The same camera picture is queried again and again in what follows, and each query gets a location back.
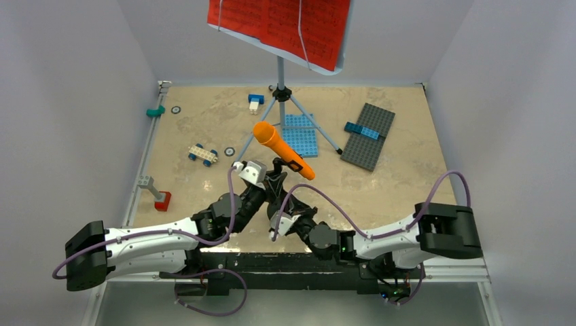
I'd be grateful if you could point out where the black microphone stand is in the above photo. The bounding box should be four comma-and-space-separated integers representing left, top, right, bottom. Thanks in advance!
266, 158, 288, 202

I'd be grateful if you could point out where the orange toy microphone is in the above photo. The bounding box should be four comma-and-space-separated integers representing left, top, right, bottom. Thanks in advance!
253, 121, 316, 181

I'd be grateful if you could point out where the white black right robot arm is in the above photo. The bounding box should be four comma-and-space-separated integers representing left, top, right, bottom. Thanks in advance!
267, 197, 483, 278

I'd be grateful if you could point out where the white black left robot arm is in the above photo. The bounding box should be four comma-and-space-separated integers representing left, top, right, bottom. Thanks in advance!
63, 185, 270, 291

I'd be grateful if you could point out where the light blue building baseplate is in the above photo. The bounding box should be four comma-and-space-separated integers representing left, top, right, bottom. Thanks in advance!
282, 114, 319, 158

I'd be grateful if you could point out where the toy brick car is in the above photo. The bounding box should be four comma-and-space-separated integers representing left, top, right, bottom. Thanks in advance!
188, 143, 219, 167

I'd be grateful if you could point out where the grey building baseplate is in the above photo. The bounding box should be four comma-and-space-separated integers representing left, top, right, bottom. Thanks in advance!
340, 103, 395, 172

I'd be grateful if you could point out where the blue building brick strip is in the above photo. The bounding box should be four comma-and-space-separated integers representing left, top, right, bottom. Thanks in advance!
344, 122, 380, 140

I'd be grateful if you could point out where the blue and white brick stack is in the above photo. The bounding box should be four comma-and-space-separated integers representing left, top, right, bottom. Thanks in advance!
248, 94, 265, 115

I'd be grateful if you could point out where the light blue music stand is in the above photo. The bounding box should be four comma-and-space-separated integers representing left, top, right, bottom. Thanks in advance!
207, 0, 355, 170

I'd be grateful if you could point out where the teal curved block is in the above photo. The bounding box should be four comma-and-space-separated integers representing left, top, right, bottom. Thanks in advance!
145, 105, 166, 118

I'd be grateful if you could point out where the red sheet music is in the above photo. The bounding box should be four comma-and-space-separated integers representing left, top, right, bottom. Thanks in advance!
207, 1, 353, 75

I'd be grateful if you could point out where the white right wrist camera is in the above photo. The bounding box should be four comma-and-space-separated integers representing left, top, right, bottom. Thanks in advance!
269, 213, 301, 240

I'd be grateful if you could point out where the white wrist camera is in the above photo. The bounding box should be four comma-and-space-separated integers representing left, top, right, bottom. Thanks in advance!
269, 213, 301, 240
232, 160, 268, 189

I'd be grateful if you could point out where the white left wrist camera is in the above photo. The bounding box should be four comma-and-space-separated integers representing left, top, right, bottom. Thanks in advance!
232, 160, 268, 189

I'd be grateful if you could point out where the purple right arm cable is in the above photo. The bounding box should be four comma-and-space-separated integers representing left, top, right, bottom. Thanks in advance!
271, 170, 471, 307

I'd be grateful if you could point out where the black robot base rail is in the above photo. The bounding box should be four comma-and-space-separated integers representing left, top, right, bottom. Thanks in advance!
160, 252, 425, 302

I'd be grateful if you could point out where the grey post on red brick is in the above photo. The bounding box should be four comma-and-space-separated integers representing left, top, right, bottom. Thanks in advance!
137, 175, 172, 212

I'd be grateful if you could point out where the aluminium left edge rail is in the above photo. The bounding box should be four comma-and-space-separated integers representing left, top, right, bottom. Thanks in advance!
120, 80, 173, 228

